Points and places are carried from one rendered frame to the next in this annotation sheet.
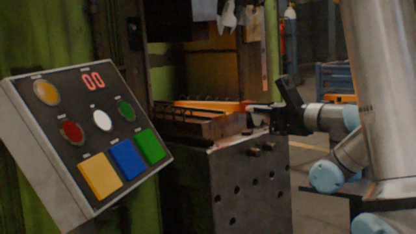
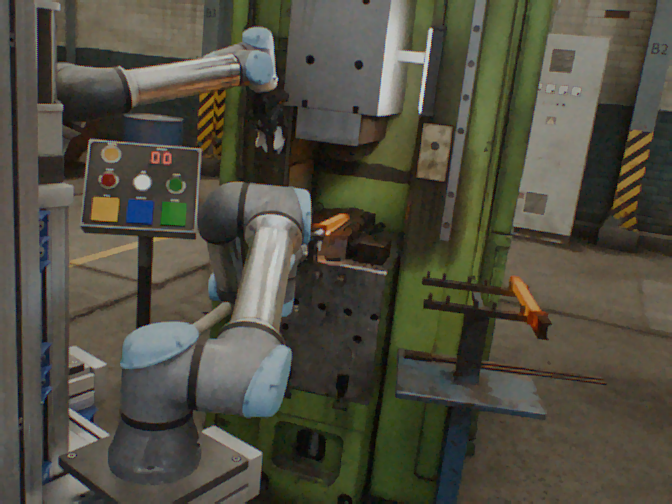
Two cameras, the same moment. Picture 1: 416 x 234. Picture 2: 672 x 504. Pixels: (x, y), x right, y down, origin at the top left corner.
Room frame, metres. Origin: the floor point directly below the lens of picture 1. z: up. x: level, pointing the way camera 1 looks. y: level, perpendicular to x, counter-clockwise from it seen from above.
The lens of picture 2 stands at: (0.45, -1.80, 1.47)
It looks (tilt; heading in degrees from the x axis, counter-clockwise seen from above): 15 degrees down; 58
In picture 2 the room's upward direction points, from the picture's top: 6 degrees clockwise
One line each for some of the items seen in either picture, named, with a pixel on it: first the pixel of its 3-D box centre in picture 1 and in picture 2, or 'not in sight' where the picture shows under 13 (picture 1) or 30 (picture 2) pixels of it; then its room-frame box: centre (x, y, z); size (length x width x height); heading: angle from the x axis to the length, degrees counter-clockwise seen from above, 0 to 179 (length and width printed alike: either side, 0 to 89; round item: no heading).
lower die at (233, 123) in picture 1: (179, 117); (334, 228); (1.59, 0.09, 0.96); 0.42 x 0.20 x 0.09; 45
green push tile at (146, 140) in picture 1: (148, 147); (173, 214); (1.04, 0.14, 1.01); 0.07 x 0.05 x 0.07; 160
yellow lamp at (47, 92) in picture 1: (47, 92); (111, 154); (0.88, 0.29, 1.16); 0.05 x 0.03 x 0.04; 135
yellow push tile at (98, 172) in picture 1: (99, 176); (105, 210); (0.85, 0.21, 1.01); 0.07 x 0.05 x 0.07; 160
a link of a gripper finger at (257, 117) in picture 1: (256, 116); not in sight; (1.36, -0.14, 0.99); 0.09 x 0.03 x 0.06; 48
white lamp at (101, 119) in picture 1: (102, 120); (142, 182); (0.96, 0.21, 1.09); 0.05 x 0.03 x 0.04; 135
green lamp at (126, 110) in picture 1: (126, 110); (175, 185); (1.06, 0.18, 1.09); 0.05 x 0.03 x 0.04; 135
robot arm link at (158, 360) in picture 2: not in sight; (163, 367); (0.74, -0.84, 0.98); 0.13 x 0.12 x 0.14; 149
